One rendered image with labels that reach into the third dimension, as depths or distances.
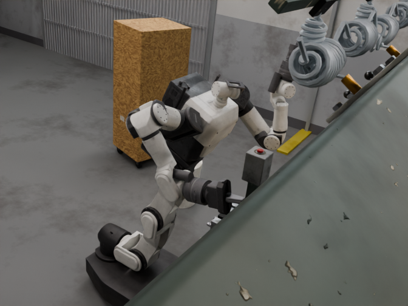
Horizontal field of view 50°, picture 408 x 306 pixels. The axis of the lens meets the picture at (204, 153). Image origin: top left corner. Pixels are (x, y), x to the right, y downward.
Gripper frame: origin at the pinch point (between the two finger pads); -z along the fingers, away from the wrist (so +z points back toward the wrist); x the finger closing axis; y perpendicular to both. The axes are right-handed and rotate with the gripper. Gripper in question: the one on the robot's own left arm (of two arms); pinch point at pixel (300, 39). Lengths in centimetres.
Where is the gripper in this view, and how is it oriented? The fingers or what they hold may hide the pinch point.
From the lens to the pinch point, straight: 207.4
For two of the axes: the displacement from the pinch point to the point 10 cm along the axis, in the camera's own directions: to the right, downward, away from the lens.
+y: -9.5, -2.9, -1.2
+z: -3.1, 9.1, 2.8
